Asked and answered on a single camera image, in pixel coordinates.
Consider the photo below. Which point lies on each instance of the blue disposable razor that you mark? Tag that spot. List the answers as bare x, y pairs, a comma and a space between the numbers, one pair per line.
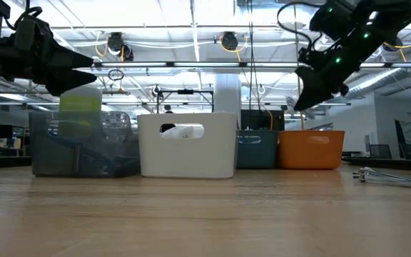
78, 157

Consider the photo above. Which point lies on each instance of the white plastic bin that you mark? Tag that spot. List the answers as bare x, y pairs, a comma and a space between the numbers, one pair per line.
187, 157

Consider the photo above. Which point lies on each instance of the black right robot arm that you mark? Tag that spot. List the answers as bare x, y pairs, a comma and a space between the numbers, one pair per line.
369, 28

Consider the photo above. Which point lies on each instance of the teal plastic bin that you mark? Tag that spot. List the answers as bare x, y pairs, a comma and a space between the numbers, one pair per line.
257, 153

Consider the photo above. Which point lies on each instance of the orange plastic bin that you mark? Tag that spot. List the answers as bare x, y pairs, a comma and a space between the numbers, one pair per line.
310, 153

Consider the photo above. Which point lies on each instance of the green wipes canister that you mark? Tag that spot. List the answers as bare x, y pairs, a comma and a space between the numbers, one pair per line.
80, 101

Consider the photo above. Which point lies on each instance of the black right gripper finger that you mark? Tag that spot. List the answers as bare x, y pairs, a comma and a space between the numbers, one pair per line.
325, 92
305, 100

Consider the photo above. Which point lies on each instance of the white building column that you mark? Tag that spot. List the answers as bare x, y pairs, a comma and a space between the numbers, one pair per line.
227, 93

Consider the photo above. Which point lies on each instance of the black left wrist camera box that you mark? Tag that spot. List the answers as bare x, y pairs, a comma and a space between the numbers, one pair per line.
32, 32

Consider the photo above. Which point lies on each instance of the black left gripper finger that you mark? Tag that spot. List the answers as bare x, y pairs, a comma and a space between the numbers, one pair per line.
68, 61
70, 82

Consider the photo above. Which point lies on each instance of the black background robot frame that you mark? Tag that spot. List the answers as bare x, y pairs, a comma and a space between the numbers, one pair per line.
186, 92

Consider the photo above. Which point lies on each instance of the silver nail clipper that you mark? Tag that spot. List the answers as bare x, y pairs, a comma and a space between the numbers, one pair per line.
391, 179

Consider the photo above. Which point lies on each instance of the cotton balls clear bag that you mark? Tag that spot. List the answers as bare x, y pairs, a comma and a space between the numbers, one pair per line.
182, 132

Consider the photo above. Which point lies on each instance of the grey translucent plastic bin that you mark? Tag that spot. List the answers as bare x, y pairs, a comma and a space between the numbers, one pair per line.
48, 160

